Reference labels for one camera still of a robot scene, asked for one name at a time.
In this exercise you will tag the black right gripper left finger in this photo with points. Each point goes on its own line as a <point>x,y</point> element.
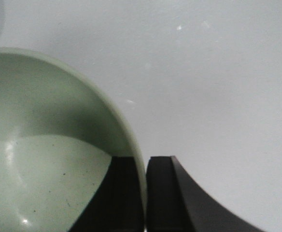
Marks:
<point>116,206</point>

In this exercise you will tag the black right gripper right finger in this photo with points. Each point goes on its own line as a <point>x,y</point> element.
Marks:
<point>176,203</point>

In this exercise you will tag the light green bowl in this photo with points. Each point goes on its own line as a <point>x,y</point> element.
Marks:
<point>58,134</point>

